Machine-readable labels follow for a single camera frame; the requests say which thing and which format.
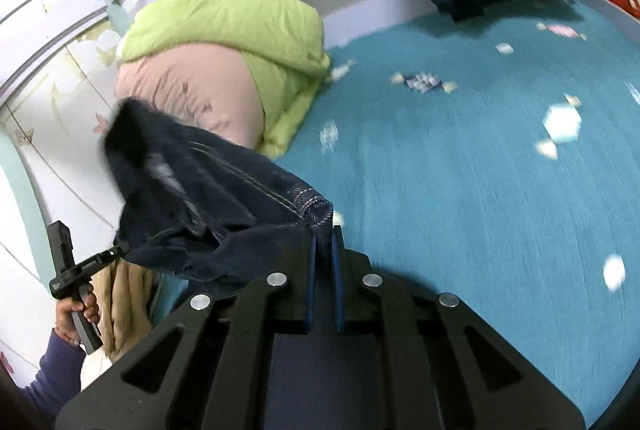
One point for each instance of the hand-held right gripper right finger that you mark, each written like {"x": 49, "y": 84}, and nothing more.
{"x": 340, "y": 282}

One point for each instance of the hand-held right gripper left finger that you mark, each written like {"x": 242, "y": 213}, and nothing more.
{"x": 311, "y": 282}

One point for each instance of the pale teal shelf bracket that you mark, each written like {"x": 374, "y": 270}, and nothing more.
{"x": 119, "y": 16}

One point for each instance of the teal printed bed sheet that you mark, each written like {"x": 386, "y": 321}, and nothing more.
{"x": 450, "y": 190}

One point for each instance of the person's left forearm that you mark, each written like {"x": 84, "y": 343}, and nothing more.
{"x": 50, "y": 375}

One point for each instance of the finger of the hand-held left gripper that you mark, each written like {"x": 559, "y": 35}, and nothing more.
{"x": 102, "y": 258}

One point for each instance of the person's left hand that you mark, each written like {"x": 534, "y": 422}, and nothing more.
{"x": 85, "y": 307}

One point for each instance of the white printed wardrobe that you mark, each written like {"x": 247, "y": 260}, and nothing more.
{"x": 60, "y": 150}

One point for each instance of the green and pink duvet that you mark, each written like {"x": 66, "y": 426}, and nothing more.
{"x": 220, "y": 55}

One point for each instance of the beige cloth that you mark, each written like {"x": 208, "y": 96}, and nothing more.
{"x": 131, "y": 310}

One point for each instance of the dark blue denim jeans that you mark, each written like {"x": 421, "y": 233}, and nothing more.
{"x": 210, "y": 200}

